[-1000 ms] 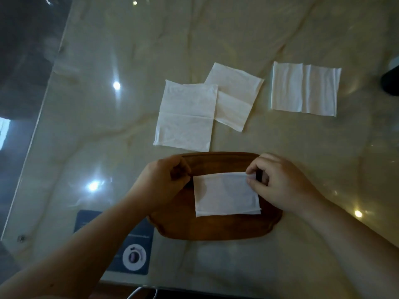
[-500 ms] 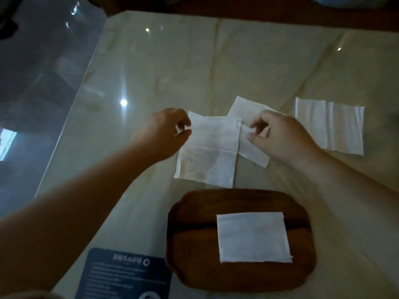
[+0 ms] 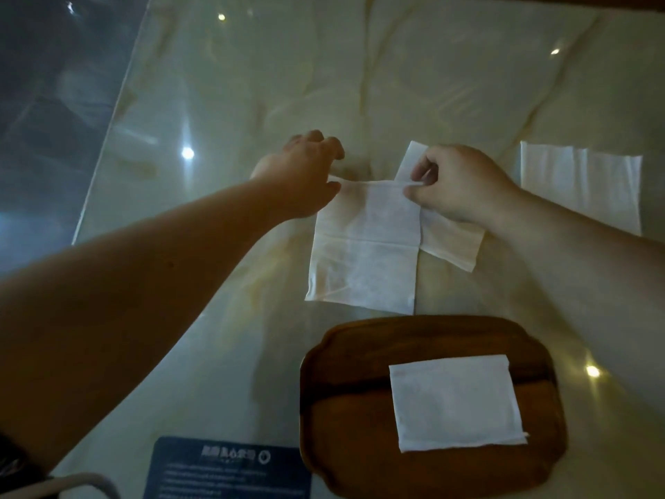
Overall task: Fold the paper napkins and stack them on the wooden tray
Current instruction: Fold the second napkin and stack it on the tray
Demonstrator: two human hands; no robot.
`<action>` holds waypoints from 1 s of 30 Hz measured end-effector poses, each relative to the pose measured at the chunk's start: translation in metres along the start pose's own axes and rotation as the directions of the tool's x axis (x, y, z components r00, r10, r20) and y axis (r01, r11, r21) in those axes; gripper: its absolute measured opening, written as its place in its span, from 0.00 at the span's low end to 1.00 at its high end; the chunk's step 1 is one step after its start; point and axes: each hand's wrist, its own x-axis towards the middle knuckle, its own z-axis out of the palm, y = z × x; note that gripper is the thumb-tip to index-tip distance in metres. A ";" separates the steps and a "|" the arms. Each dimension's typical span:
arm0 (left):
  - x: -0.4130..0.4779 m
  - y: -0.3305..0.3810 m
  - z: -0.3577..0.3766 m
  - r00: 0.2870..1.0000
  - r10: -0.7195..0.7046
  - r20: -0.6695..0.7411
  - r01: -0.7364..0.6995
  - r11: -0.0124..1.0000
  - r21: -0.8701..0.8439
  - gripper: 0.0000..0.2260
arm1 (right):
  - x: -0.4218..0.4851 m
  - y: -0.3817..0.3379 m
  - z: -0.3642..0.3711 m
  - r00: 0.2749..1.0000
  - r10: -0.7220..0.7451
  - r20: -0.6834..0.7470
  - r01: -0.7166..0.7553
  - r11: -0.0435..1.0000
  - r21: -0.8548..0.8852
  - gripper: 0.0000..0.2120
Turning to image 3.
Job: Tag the person's right hand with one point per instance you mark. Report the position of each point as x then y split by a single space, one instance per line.
467 184

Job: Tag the person's left hand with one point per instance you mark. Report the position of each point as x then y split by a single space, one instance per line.
298 176

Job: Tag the white napkin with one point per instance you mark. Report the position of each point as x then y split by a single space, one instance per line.
363 254
582 187
452 244
457 405

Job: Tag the brown wooden tray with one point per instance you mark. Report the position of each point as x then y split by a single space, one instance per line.
353 436

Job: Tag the person's left forearm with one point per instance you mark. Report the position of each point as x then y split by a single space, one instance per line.
119 296

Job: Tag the person's right forearm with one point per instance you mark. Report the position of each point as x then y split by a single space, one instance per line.
587 285

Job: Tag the person's dark shirt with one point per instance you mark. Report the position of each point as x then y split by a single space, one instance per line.
15 462

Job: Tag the dark blue printed card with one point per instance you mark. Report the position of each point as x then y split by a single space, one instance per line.
208 478

